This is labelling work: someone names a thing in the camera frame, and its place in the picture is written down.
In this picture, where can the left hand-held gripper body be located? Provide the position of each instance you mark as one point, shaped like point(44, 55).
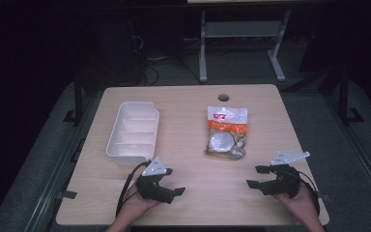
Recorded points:
point(153, 190)

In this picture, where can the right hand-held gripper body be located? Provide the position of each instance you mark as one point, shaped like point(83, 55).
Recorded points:
point(283, 185)

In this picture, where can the white divided plastic bin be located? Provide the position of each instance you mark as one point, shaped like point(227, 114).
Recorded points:
point(135, 135)

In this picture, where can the orange and clear snack bag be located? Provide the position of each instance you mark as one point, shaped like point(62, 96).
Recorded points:
point(227, 132)

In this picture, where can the person's left hand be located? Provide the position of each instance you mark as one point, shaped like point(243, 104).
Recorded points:
point(135, 206)

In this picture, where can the person's right hand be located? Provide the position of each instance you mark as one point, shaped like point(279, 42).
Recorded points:
point(302, 206)

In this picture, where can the black metal stand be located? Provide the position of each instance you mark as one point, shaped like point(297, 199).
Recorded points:
point(344, 96)
point(78, 100)

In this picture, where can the metal floor rail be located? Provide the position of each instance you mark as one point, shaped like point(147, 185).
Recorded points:
point(357, 154)
point(56, 174)

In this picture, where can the white metal desk frame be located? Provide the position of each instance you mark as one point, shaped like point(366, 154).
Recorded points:
point(241, 29)

